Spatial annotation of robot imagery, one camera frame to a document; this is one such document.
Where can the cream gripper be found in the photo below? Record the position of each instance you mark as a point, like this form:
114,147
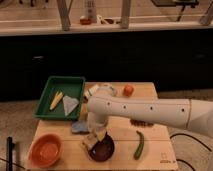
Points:
100,135

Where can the black stand at left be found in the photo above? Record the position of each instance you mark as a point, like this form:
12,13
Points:
9,154

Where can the green plastic tray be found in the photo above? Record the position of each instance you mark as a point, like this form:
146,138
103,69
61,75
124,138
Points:
69,86

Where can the white bottle on shelf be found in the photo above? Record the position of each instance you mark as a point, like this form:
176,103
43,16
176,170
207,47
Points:
90,10

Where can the purple bowl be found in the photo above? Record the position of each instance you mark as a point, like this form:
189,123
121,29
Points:
102,150

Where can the green chili pepper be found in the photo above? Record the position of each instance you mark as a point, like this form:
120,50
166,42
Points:
140,146

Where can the blue sponge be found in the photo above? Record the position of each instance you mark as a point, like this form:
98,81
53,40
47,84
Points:
79,127

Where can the orange tomato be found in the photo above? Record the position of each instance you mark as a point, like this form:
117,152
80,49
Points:
128,90

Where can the orange bowl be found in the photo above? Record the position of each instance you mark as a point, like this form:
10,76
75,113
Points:
45,151

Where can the red item on shelf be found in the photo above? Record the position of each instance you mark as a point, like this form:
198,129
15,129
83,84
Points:
85,21

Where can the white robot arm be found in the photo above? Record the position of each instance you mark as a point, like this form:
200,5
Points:
192,115

